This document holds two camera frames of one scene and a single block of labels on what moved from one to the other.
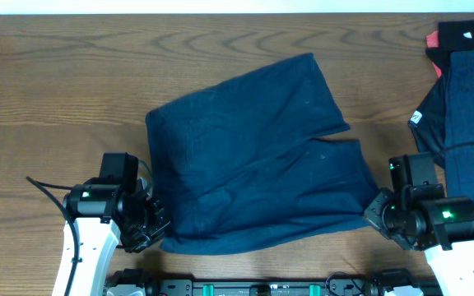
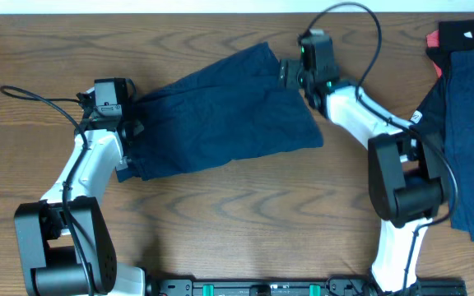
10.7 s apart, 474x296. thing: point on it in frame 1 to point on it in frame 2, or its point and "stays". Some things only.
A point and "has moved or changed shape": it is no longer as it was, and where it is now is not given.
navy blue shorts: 248,158 has moved or changed shape
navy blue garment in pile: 473,115 stays
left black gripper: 163,222 to 137,127
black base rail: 429,282 stays
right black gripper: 373,215 to 288,71
